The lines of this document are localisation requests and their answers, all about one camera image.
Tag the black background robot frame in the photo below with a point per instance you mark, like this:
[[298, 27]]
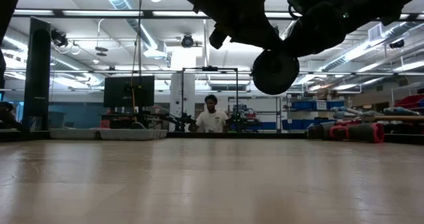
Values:
[[237, 98]]

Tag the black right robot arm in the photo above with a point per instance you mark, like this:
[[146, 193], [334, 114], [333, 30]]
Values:
[[371, 2]]

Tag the person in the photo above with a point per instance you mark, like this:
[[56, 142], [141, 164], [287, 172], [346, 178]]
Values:
[[212, 121]]

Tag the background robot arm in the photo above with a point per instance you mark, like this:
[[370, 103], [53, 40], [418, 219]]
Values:
[[180, 119]]

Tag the wooden background table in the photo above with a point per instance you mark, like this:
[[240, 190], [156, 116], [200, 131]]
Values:
[[394, 118]]

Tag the red storage bin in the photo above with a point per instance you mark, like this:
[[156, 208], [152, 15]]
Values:
[[409, 102]]

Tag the black monitor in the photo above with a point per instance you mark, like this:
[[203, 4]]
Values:
[[116, 91]]

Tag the black ceiling camera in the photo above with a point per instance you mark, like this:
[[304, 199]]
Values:
[[187, 41], [59, 38]]

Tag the grey tool kit case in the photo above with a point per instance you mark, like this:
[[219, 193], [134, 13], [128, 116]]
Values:
[[132, 134]]

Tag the black aluminium frame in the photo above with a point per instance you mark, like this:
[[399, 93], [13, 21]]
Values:
[[232, 135]]

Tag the long blue storage bin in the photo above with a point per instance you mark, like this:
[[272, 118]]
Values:
[[298, 124]]

